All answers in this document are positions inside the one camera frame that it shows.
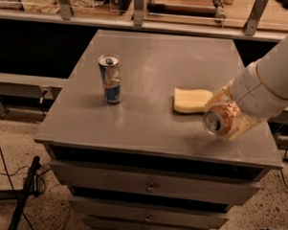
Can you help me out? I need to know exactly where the grey metal shelf rail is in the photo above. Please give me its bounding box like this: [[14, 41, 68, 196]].
[[0, 9, 286, 42]]

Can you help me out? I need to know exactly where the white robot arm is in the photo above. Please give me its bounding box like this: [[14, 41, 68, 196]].
[[203, 35, 288, 141]]

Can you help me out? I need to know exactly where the black floor cable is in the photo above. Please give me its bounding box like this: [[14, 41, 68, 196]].
[[0, 123, 41, 230]]

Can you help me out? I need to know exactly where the blue silver redbull can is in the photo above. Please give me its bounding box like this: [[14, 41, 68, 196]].
[[98, 54, 122, 104]]

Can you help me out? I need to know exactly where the black tripod leg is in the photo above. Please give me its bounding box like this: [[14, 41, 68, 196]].
[[8, 156, 39, 230]]

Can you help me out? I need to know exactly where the yellow sponge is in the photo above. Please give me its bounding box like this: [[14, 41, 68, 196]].
[[173, 87, 213, 114]]

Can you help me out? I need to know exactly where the crushed orange soda can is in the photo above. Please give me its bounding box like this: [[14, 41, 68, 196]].
[[203, 103, 240, 136]]

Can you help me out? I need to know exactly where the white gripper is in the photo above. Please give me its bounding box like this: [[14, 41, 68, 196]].
[[202, 79, 268, 145]]

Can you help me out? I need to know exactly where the grey drawer cabinet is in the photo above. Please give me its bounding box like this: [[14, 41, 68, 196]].
[[35, 30, 282, 230]]

